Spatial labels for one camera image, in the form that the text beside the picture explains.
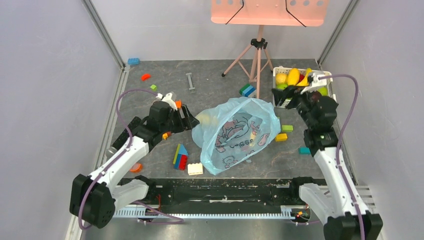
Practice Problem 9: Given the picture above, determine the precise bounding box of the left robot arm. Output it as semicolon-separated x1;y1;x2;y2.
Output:
69;100;200;230

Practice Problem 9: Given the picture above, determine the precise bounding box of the small lime green cube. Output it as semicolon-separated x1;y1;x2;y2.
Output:
150;84;158;92

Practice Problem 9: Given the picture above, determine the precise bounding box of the yellow fake banana bunch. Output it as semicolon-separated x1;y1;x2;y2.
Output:
296;68;313;87

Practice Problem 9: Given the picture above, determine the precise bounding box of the yellow fake papaya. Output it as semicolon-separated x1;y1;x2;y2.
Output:
286;68;300;86

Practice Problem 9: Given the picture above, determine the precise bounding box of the green blue grey brick stack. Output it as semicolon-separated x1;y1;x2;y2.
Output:
239;83;257;98

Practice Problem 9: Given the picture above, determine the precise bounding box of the small red arch block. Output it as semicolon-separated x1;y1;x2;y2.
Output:
140;73;151;82

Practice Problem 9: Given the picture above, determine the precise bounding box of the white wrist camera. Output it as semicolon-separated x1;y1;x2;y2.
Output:
300;71;328;95
155;91;178;110

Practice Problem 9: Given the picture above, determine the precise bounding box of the orange arch block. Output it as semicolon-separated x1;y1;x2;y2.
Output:
175;100;182;109

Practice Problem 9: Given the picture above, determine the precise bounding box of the yellow wooden block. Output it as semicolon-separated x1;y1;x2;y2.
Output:
275;133;288;142

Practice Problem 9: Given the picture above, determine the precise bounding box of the yellow fake lemon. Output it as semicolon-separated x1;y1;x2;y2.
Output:
275;73;288;85

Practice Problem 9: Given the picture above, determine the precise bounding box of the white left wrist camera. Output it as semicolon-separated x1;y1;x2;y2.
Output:
155;91;178;110

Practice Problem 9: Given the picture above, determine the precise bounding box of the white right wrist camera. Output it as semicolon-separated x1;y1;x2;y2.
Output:
300;71;328;95

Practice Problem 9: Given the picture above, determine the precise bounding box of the green fake apple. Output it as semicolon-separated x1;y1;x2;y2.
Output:
275;83;288;90
317;87;329;96

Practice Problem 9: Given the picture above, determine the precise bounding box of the blue toy brick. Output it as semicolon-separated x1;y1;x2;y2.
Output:
127;57;140;66

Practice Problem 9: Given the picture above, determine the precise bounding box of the orange semicircle block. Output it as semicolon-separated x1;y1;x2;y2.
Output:
129;163;143;173

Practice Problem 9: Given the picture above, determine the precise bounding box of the black cylindrical roller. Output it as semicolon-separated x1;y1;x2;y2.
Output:
105;116;142;160

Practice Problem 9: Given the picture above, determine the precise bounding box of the multicolour brick house stack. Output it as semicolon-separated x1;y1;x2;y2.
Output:
172;143;189;171

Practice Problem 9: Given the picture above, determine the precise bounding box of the yellow fake fruit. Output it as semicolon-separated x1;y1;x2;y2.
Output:
196;112;219;127

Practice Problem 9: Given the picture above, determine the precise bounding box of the pink music stand tripod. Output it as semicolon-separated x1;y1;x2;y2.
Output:
210;0;329;98

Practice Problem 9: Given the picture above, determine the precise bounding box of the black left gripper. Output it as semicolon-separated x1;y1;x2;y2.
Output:
160;104;200;134

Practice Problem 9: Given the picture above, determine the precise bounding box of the teal wooden block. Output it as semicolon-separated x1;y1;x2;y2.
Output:
298;147;311;155

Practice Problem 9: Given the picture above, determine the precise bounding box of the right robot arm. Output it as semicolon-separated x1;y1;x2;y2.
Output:
271;85;383;240

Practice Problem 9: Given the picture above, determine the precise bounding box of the cream toy brick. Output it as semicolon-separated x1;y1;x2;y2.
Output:
187;163;204;176

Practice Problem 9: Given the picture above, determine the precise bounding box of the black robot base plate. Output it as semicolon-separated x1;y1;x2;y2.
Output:
115;178;327;215

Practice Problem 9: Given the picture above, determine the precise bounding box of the light blue plastic bag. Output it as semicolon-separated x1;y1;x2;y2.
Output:
191;97;281;176

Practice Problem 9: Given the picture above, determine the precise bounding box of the flat lime green block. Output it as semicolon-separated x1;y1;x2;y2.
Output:
281;124;294;133

